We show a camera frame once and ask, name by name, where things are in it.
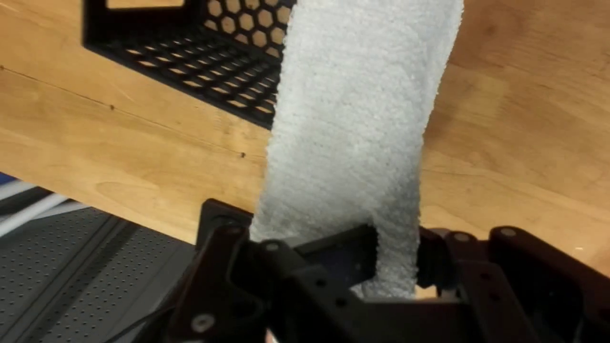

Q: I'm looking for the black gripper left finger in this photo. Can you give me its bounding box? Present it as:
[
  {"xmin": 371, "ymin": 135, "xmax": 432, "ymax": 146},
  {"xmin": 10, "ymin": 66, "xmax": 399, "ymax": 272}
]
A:
[{"xmin": 136, "ymin": 196, "xmax": 409, "ymax": 343}]

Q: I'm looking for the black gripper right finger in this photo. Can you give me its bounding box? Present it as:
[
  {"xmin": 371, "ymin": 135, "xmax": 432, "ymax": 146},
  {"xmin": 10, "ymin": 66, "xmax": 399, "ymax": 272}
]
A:
[{"xmin": 407, "ymin": 224, "xmax": 610, "ymax": 343}]

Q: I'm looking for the white terry cloth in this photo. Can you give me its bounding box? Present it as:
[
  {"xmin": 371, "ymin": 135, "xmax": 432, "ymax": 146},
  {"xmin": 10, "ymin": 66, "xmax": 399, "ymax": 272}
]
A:
[{"xmin": 249, "ymin": 0, "xmax": 466, "ymax": 302}]

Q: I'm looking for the black perforated box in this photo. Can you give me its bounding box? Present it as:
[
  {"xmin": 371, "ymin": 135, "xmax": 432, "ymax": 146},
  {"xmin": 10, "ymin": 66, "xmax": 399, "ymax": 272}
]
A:
[{"xmin": 83, "ymin": 0, "xmax": 298, "ymax": 131}]

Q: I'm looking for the grey perforated metal panel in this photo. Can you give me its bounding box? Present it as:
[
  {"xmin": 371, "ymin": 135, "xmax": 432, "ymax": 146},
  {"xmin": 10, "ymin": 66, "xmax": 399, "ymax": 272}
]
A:
[{"xmin": 0, "ymin": 182, "xmax": 199, "ymax": 343}]

